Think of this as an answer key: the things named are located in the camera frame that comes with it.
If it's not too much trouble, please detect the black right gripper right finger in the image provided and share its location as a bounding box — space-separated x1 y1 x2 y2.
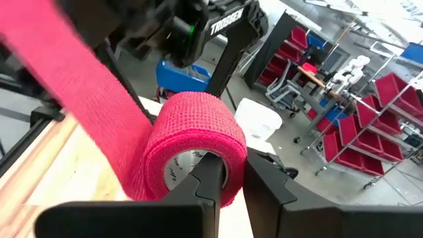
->
242 147 423 238

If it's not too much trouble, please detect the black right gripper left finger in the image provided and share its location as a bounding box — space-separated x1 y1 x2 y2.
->
34 151 229 238

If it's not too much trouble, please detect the red bandage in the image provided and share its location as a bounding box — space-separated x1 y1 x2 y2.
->
0 0 248 208

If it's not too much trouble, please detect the red plastic bin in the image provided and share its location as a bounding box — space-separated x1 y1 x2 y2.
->
375 72 423 116
338 114 384 156
379 137 404 163
362 158 386 177
322 131 364 171
356 95 403 136

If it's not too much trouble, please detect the blue plastic bin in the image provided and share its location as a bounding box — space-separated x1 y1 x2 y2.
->
155 59 212 94
399 42 423 65

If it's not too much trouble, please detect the white trash can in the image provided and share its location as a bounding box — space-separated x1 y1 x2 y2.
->
233 97 284 155

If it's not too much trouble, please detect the metal shelf rack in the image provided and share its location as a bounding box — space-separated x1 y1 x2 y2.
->
293 42 423 191

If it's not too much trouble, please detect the grey office chair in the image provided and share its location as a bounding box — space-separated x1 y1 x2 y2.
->
265 61 302 119

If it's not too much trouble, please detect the wooden work table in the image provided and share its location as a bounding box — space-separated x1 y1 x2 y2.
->
297 65 358 106

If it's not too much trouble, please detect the black partition panel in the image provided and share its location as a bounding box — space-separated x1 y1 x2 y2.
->
244 12 298 90

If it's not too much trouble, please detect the white robot figure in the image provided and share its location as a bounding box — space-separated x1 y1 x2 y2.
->
325 55 371 94

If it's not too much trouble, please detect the rack of red bins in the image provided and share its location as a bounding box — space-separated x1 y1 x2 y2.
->
257 25 320 87

